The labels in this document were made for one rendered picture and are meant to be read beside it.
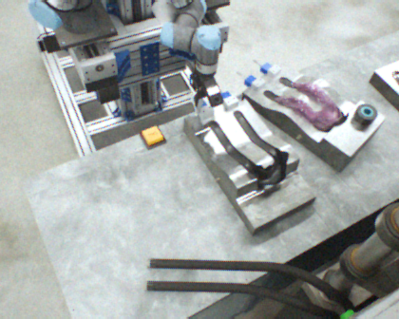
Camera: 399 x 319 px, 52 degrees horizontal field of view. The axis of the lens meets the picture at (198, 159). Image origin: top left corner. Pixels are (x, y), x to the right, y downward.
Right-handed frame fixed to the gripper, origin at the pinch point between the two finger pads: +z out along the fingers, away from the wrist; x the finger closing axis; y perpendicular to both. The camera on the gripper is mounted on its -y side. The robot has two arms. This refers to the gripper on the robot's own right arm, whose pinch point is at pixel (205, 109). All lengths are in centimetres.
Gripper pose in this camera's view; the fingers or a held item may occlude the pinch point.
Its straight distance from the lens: 156.6
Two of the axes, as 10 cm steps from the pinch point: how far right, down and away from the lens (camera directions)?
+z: -0.5, 5.5, 8.4
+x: -8.7, 3.8, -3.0
